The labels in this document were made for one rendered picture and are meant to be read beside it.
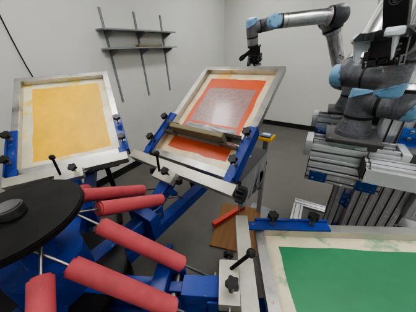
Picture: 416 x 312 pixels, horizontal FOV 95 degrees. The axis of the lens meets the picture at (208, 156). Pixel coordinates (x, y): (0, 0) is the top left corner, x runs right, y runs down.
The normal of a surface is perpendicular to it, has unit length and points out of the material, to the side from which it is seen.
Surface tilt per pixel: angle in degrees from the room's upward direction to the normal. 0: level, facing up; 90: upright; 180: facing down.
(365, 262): 0
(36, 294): 32
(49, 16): 90
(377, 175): 90
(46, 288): 53
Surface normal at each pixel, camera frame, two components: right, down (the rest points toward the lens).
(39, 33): 0.82, 0.24
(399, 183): -0.49, 0.44
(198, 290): -0.05, -0.87
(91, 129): 0.18, -0.52
